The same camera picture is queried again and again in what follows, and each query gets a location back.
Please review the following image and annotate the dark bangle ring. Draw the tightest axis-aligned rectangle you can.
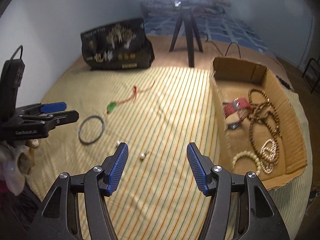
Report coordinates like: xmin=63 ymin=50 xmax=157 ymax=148
xmin=78 ymin=115 xmax=106 ymax=145

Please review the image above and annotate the black metal stool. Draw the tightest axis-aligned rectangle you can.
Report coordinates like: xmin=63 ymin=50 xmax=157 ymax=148
xmin=302 ymin=57 xmax=319 ymax=94

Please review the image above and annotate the brown wooden bead necklace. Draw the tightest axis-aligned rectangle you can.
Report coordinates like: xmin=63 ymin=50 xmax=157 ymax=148
xmin=248 ymin=88 xmax=283 ymax=156

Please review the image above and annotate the cream bead bracelet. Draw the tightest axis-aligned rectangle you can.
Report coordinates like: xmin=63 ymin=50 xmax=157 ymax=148
xmin=231 ymin=150 xmax=262 ymax=177

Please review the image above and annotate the black tripod stand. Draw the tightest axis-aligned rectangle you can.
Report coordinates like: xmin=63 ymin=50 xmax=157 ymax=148
xmin=169 ymin=0 xmax=203 ymax=68

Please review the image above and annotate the folded floral quilt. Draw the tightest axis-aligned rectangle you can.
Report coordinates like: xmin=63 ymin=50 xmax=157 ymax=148
xmin=140 ymin=0 xmax=231 ymax=17

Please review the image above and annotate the cardboard box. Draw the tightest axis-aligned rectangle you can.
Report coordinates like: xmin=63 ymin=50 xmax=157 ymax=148
xmin=210 ymin=57 xmax=307 ymax=190

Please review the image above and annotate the black snack bag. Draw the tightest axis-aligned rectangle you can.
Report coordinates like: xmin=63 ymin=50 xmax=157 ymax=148
xmin=80 ymin=17 xmax=155 ymax=70

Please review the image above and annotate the blue patterned bedsheet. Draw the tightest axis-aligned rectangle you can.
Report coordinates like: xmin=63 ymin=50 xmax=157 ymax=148
xmin=144 ymin=15 xmax=275 ymax=58

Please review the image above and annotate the black power cable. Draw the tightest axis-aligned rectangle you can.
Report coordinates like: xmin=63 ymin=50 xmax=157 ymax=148
xmin=204 ymin=38 xmax=291 ymax=88

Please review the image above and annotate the brown strap wristwatch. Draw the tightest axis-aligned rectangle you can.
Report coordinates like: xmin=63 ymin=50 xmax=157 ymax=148
xmin=222 ymin=98 xmax=253 ymax=130

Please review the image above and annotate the tan bed blanket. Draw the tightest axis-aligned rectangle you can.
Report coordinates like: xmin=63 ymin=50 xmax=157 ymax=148
xmin=62 ymin=35 xmax=293 ymax=81

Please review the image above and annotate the green pendant red cord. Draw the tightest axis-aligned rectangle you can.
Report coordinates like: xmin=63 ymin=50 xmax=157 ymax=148
xmin=106 ymin=80 xmax=156 ymax=115

